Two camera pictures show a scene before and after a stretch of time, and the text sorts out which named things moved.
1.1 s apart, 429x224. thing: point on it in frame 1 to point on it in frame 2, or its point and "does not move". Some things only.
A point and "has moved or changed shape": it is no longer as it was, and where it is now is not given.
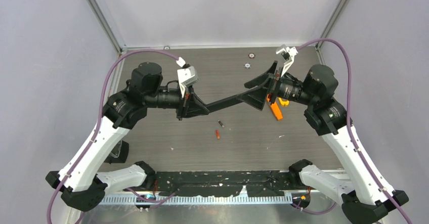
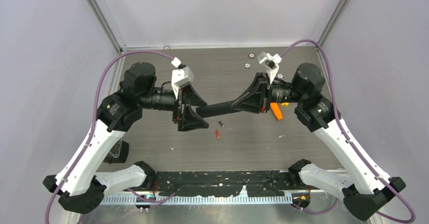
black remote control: [227, 102] has moved or changed shape
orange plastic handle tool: [275, 108] does not move
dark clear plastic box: [119, 152] does not move
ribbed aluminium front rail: [196, 200] does not move
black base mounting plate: [257, 183] does not move
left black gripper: [191, 105] to [188, 119]
